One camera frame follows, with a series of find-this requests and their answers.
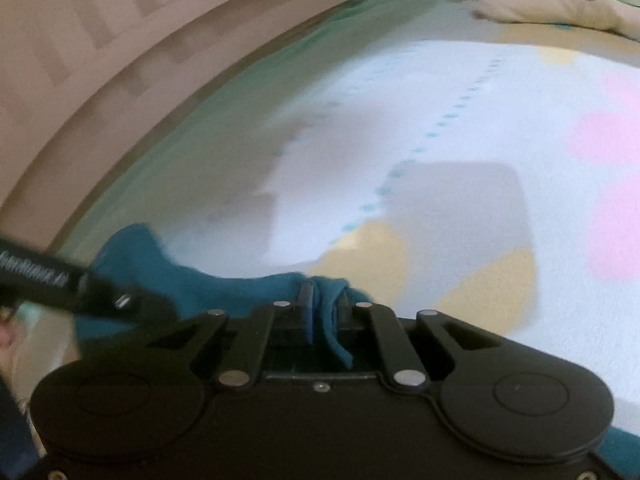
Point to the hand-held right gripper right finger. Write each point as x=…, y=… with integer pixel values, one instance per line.
x=350, y=317

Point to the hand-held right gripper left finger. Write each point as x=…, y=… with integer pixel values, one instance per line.
x=306, y=310

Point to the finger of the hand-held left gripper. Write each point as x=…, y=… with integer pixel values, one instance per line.
x=125, y=301

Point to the teal pants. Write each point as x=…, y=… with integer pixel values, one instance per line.
x=200, y=290

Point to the pastel printed bed sheet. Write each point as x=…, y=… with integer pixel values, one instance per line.
x=450, y=125

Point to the green under sheet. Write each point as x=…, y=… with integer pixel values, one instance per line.
x=225, y=100

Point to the blue cloth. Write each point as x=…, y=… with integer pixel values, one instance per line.
x=625, y=460

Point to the wooden bed frame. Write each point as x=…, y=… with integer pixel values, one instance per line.
x=100, y=60

